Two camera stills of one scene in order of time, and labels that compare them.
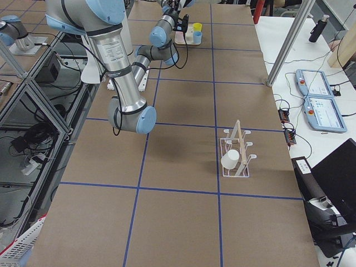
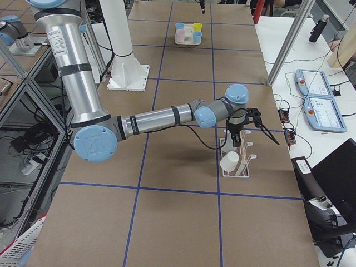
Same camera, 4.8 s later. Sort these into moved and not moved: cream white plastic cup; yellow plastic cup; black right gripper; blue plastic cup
Moved: black right gripper
Not moved: cream white plastic cup; blue plastic cup; yellow plastic cup
